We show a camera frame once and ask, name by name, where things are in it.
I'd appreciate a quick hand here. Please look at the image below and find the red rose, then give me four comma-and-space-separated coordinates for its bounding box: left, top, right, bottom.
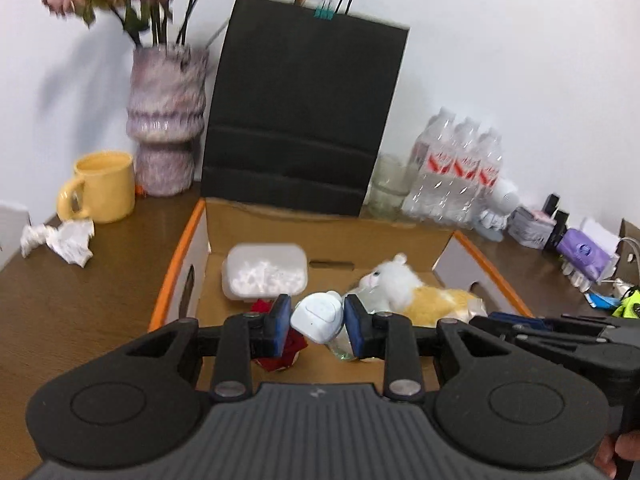
243, 295, 307, 372

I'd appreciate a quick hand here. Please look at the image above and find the yellow white plush toy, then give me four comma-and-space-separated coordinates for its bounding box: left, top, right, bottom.
348, 254, 487, 328

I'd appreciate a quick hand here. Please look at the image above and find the white wet wipes container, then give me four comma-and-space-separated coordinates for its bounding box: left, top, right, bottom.
221, 243, 308, 302

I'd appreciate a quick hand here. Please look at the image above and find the white earbuds case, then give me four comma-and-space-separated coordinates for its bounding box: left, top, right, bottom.
290, 290, 344, 344

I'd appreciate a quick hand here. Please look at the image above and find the iridescent plastic wrap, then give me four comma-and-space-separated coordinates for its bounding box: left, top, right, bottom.
326, 325, 356, 361

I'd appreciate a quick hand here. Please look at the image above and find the person's right hand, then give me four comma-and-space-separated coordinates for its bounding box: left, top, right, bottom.
594, 431, 640, 479

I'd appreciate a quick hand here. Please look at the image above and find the neon green toy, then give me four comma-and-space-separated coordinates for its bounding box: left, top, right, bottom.
613, 286, 640, 320

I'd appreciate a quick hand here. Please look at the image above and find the purple tissue pack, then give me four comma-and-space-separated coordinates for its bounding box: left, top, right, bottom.
556, 229, 620, 283

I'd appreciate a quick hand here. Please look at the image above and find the red cardboard box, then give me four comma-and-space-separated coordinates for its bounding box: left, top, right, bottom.
147, 197, 535, 401

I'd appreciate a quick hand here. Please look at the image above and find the small tin box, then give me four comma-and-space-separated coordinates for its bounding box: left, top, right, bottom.
506, 206, 553, 250

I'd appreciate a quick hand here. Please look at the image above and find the black small bottle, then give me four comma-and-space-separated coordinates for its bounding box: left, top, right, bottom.
542, 193, 570, 254

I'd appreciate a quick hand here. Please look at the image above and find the white astronaut figurine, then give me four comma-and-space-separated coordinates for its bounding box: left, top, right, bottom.
474, 177, 521, 242

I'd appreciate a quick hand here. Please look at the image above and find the water bottle left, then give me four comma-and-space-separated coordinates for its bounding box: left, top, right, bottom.
401, 107, 456, 220

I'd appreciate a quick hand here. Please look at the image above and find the water bottle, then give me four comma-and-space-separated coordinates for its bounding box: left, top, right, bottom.
436, 117, 480, 224
401, 107, 456, 220
465, 128, 503, 226

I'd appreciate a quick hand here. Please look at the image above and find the glass jar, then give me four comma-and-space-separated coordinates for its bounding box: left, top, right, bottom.
367, 154, 418, 220

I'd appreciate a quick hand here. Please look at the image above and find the water bottle right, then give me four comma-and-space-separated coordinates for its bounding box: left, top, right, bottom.
465, 128, 503, 226

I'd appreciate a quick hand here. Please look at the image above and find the crumpled white paper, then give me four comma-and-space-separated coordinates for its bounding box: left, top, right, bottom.
20, 219, 94, 268

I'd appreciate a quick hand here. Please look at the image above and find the yellow mug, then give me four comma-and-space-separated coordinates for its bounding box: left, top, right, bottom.
56, 151, 136, 224

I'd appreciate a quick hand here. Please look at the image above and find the water bottle middle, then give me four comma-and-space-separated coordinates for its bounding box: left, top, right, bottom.
436, 117, 480, 224

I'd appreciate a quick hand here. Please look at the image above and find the purple ceramic vase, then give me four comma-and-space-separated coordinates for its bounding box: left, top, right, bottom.
126, 44, 208, 197

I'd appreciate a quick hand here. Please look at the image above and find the black paper bag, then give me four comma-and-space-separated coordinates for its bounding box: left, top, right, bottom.
201, 0, 409, 217

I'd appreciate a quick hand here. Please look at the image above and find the teal binder clip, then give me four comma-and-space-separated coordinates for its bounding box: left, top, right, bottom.
314, 4, 335, 21

